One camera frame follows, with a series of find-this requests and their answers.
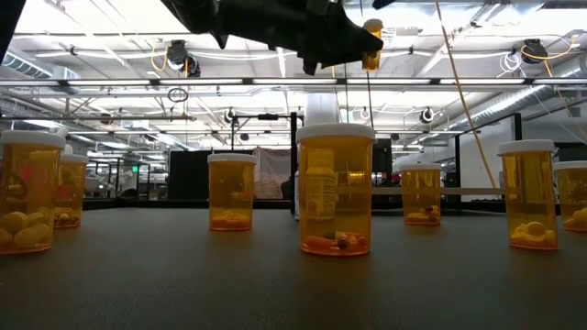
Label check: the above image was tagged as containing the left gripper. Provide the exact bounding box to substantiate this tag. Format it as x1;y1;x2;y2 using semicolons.
215;0;384;77

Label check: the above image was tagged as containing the small orange pill bottle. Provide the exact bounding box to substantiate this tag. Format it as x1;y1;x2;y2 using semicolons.
496;138;559;252
552;159;587;233
360;17;385;73
0;129;68;256

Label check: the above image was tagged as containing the white medicine bottle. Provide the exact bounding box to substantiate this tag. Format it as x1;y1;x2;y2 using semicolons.
293;93;339;221

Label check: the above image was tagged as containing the large orange pill bottle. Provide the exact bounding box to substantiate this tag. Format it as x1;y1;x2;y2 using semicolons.
206;152;258;232
398;162;443;227
294;122;378;258
58;152;90;230

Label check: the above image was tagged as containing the beige hanging cloth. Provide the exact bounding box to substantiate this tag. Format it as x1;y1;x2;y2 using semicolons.
253;146;293;201

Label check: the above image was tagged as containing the black partition panel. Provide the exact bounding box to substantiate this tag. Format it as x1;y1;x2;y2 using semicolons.
167;149;294;202

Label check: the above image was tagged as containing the long ceiling light strip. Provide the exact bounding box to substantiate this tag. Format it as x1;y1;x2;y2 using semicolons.
0;76;587;88

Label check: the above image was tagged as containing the black table mat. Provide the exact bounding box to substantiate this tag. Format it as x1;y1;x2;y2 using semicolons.
0;208;587;330

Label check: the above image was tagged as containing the yellow hanging cable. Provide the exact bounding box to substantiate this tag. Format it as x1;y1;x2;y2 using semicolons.
433;0;499;189

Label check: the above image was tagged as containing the black ceiling cable reel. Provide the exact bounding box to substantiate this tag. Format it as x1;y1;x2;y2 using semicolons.
521;38;549;65
165;39;202;78

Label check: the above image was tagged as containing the silver ventilation duct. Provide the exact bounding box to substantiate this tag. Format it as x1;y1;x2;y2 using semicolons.
447;54;587;134

